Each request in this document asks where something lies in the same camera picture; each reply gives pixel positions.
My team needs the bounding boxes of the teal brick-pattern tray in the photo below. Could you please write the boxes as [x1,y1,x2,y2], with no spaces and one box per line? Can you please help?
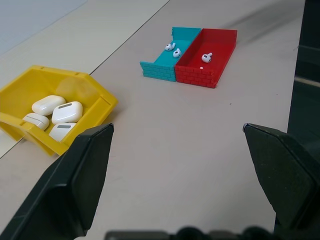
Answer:
[139,26,202,82]

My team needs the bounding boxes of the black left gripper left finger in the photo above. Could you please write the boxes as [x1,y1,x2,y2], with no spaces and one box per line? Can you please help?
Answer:
[0,122,115,240]

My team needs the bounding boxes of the white earbud case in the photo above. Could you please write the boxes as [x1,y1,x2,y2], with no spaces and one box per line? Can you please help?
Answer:
[22,112,50,131]
[51,101,84,125]
[31,94,67,117]
[48,122,77,143]

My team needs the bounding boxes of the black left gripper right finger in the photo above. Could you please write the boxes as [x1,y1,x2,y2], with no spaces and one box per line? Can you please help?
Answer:
[242,122,320,231]

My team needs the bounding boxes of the yellow plastic bin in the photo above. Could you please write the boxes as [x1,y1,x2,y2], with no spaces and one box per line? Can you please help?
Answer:
[0,64,119,157]

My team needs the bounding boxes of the white earbud case bottom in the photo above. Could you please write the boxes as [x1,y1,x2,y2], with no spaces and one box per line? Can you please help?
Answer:
[48,122,77,143]

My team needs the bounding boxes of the red brick-pattern tray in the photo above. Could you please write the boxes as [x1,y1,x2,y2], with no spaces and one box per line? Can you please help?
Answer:
[174,28,238,89]

